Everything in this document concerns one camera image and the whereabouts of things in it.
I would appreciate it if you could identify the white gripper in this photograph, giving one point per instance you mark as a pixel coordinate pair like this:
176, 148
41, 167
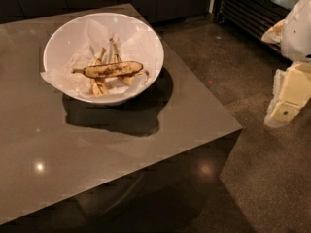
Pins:
297, 33

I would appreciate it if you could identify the white paper liner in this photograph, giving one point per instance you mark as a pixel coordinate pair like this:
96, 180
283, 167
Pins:
136, 46

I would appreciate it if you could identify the right banana underneath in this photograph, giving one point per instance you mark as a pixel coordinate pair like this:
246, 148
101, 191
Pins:
127, 79

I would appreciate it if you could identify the white bowl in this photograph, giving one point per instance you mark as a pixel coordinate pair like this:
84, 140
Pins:
68, 39

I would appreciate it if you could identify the dark metal grille fixture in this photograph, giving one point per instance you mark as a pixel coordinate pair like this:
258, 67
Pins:
253, 16

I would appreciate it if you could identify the spotted ripe banana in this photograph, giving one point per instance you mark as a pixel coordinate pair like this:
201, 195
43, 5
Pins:
110, 70

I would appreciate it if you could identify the banana underneath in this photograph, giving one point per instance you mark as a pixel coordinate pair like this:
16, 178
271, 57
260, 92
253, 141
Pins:
127, 79
97, 85

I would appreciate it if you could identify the left banana underneath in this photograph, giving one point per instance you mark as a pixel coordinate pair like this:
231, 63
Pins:
97, 85

